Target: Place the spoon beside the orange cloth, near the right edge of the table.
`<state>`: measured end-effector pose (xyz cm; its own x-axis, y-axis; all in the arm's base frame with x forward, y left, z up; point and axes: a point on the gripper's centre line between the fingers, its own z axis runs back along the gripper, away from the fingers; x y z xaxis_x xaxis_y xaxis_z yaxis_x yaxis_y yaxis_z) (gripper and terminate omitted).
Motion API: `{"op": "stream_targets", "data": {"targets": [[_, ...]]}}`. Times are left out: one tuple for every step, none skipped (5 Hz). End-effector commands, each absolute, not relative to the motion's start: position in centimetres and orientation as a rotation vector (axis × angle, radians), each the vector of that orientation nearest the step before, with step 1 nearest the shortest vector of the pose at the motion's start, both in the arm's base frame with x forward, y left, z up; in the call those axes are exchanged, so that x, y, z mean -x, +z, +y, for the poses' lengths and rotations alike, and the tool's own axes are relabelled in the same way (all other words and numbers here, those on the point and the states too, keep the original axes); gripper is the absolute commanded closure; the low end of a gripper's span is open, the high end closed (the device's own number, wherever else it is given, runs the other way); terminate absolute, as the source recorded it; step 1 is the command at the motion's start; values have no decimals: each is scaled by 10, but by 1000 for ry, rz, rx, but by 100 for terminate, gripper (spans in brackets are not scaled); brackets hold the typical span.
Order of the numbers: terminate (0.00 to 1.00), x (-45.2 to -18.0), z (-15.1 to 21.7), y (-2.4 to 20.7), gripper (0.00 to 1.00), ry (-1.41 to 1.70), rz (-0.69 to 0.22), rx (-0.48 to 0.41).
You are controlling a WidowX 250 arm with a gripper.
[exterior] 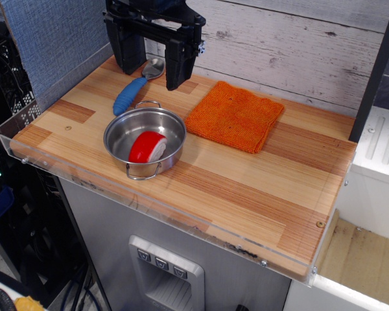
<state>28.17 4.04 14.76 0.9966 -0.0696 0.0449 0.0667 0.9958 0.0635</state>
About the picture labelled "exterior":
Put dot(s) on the orange folded cloth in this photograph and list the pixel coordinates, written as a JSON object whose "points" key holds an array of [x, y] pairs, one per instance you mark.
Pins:
{"points": [[234, 117]]}

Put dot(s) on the grey toy fridge cabinet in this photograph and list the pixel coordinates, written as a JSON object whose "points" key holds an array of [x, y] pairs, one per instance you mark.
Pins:
{"points": [[146, 264]]}

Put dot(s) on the small steel pot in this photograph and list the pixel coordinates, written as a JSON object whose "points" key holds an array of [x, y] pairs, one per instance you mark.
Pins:
{"points": [[123, 131]]}

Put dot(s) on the red and white toy cheese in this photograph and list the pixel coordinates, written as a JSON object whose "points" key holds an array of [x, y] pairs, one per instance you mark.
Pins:
{"points": [[148, 147]]}

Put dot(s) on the black equipment rack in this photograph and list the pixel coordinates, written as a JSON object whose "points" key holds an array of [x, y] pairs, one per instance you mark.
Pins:
{"points": [[34, 232]]}

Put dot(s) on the clear acrylic table guard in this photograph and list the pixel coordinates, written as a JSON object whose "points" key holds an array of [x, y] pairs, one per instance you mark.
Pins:
{"points": [[271, 207]]}

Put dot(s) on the blue handled metal spoon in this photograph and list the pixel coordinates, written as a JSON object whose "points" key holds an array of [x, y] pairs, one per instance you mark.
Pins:
{"points": [[154, 68]]}

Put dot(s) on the black vertical post right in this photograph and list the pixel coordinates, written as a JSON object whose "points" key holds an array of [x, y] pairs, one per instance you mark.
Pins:
{"points": [[371, 89]]}

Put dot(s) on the blue fabric panel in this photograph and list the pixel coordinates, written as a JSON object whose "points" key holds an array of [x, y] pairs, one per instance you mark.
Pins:
{"points": [[59, 43]]}

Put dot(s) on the white toy sink unit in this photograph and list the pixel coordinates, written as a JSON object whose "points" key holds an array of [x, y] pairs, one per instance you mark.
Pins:
{"points": [[353, 272]]}

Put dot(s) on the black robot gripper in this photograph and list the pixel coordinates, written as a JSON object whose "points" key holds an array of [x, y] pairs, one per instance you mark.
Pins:
{"points": [[172, 23]]}

